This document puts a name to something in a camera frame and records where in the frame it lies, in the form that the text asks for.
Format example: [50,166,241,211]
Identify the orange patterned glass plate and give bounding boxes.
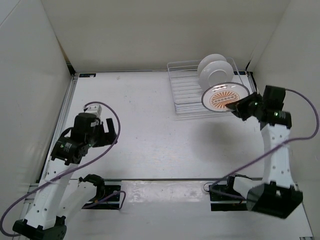
[201,82,250,113]

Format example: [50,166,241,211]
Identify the white wire dish rack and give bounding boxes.
[167,58,249,115]

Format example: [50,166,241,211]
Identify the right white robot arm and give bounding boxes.
[224,93,303,219]

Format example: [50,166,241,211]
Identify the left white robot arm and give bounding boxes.
[12,109,120,240]

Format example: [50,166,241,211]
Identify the right blue corner label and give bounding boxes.
[233,71,247,76]

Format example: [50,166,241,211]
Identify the blue corner label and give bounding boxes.
[233,71,247,76]
[78,73,96,78]

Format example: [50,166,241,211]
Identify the front white plate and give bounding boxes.
[197,60,234,92]

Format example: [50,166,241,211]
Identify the white plate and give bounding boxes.
[197,53,227,75]
[197,60,234,92]

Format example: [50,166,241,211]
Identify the left blue corner label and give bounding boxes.
[78,73,96,78]

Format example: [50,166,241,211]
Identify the rear white plate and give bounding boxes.
[197,53,227,75]

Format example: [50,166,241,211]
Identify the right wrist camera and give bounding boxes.
[262,85,286,111]

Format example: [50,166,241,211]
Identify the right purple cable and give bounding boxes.
[211,88,320,193]

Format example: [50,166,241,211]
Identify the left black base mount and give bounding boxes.
[82,184,127,211]

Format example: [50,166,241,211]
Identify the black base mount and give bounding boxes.
[203,182,248,212]
[82,184,127,211]

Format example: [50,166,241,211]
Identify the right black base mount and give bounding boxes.
[203,182,248,212]

